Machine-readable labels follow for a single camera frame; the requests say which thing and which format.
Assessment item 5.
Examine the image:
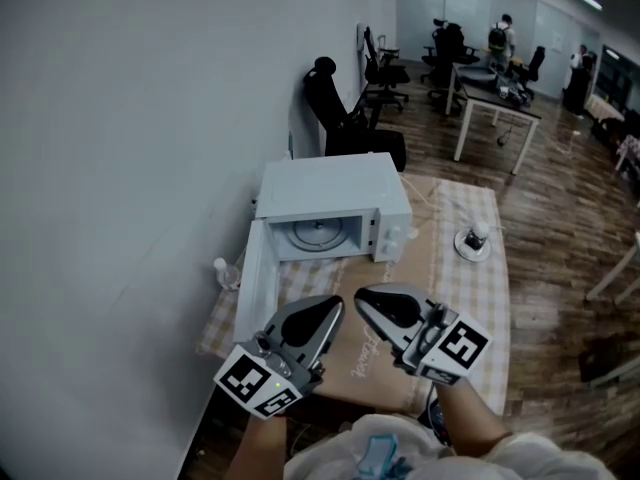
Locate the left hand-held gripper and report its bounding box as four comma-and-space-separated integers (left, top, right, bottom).
213, 296, 345, 420

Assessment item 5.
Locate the white microwave oven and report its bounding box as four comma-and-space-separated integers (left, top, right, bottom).
232, 151, 414, 344

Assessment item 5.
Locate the person's cream shirt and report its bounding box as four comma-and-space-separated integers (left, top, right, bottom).
283, 412, 619, 480

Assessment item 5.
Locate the black waist device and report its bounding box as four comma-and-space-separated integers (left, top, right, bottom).
417, 396, 454, 444

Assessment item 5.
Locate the person's left forearm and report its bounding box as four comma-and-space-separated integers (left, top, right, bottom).
227, 415, 289, 480

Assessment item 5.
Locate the clear plastic bottle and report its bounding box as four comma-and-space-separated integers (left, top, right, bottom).
213, 257, 242, 293

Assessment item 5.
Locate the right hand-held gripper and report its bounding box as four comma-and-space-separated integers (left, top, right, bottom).
354, 284, 492, 387

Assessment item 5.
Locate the clear glass turntable plate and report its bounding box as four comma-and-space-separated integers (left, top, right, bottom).
285, 217, 347, 252

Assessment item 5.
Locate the person's right forearm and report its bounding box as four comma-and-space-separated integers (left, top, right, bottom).
437, 382, 514, 457

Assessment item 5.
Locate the beige checkered tablecloth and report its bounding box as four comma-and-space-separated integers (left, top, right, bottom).
196, 174, 512, 418

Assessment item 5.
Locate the dark floor object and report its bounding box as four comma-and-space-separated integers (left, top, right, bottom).
579, 332, 640, 384

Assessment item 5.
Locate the white furniture leg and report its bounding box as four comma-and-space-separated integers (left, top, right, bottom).
587, 232, 640, 304

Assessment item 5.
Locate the tall black office chair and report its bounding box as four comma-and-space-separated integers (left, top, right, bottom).
302, 56, 407, 172

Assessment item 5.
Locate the light blue badge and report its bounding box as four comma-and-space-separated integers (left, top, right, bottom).
357, 435, 409, 480

